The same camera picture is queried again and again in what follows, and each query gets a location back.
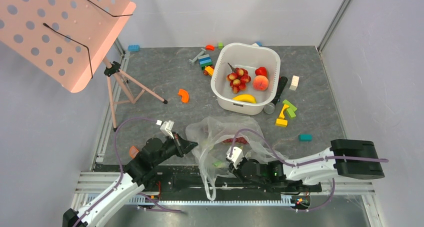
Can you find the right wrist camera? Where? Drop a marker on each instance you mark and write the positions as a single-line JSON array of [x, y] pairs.
[[234, 155]]

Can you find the black microphone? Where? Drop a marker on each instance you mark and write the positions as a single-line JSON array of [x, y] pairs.
[[269, 108]]

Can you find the dark red grape bunch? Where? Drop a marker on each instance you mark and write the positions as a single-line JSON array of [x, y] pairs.
[[237, 140]]

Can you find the white plastic basin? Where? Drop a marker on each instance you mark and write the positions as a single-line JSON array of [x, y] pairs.
[[249, 57]]

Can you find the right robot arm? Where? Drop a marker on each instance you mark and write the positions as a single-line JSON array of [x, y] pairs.
[[356, 159]]

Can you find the stacked coloured brick pile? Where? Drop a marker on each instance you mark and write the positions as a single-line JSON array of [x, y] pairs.
[[206, 64]]

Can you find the teal block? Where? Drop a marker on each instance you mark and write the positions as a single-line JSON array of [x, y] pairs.
[[305, 137]]

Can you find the red yellow fruit bunch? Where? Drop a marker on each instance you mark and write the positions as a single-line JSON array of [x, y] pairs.
[[238, 79]]

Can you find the orange curved block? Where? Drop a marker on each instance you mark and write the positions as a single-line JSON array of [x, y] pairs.
[[184, 95]]

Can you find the yellow fake banana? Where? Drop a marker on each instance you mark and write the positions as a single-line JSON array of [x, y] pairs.
[[248, 98]]

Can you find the red fake pear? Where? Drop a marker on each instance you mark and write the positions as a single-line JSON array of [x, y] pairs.
[[261, 71]]

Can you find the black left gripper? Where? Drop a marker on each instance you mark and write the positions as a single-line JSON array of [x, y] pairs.
[[182, 146]]

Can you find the orange fake peach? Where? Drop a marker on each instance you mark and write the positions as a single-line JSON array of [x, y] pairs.
[[260, 83]]

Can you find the red curved block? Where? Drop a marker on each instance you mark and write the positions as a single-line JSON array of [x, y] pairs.
[[209, 47]]

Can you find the translucent plastic bag with fruits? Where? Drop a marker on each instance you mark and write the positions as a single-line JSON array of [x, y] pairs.
[[214, 135]]

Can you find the grey toy wrench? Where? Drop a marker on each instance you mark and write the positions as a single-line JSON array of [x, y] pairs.
[[201, 53]]

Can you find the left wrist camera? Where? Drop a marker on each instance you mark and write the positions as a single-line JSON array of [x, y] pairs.
[[166, 128]]

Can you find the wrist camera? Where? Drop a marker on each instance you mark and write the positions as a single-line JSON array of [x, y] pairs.
[[166, 128], [234, 155]]

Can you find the blue lego brick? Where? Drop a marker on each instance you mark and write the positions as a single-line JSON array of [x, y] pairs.
[[133, 48]]

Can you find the pink music stand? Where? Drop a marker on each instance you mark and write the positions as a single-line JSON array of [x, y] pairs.
[[68, 39]]

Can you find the beige wooden block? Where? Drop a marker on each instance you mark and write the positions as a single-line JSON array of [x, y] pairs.
[[294, 82]]

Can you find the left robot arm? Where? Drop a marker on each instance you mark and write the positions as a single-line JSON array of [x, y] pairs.
[[136, 176]]

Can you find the aluminium frame post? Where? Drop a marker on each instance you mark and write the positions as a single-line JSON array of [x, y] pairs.
[[333, 25]]

